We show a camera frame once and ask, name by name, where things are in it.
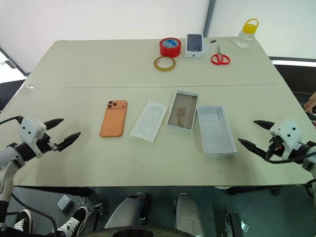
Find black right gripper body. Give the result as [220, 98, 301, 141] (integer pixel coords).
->
[265, 136, 284, 160]

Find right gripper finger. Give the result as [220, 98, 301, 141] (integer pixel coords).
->
[237, 138, 269, 159]
[253, 119, 275, 131]

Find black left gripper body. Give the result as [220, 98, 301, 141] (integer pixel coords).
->
[36, 132, 59, 155]

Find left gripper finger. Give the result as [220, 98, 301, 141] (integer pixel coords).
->
[56, 131, 81, 152]
[43, 118, 65, 131]

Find orange and white box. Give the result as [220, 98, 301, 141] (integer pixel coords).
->
[196, 105, 238, 158]

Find orange smartphone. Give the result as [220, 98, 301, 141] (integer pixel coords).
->
[99, 99, 129, 138]

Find white moulded insert tray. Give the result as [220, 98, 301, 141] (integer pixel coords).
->
[129, 99, 169, 143]

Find small grey block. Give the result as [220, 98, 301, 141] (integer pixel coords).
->
[57, 195, 74, 212]

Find closed white phone box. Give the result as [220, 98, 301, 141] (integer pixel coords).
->
[184, 33, 206, 59]

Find bystander bare hand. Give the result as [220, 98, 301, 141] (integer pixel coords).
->
[303, 91, 316, 112]

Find black white sneaker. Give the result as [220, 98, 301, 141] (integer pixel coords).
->
[13, 209, 33, 234]
[56, 205, 90, 237]

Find clear bottle yellow lid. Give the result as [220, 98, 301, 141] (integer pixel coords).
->
[234, 17, 260, 49]

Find grey left robot leg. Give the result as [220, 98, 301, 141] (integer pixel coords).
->
[104, 192, 152, 229]

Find grey robot leg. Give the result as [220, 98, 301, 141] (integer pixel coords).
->
[174, 192, 205, 237]
[104, 192, 152, 229]

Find grey right robot leg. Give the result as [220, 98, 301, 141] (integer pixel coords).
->
[174, 192, 205, 237]

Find dark rounded torso rim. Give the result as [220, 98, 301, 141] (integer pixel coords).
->
[83, 225, 198, 237]

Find clear yellowish tape roll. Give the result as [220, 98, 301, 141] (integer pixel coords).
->
[153, 55, 177, 72]

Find red tape roll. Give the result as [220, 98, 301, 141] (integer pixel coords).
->
[158, 37, 182, 58]

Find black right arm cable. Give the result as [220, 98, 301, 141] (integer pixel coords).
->
[265, 148, 316, 164]

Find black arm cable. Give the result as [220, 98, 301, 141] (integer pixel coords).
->
[265, 148, 316, 164]
[0, 115, 24, 125]

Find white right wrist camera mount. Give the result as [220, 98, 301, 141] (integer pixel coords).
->
[269, 118, 303, 160]

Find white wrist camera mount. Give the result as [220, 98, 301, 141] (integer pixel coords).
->
[269, 118, 303, 160]
[18, 118, 47, 159]

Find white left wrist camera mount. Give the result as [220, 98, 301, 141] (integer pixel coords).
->
[18, 118, 47, 159]

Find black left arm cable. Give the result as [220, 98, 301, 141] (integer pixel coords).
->
[0, 115, 24, 125]

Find black stand bracket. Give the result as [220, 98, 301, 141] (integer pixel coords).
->
[225, 213, 250, 234]
[92, 202, 105, 232]

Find red handled scissors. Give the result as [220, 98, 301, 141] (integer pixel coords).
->
[210, 45, 231, 66]

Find grey vertical wall post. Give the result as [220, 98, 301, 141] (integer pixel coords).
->
[202, 0, 218, 39]

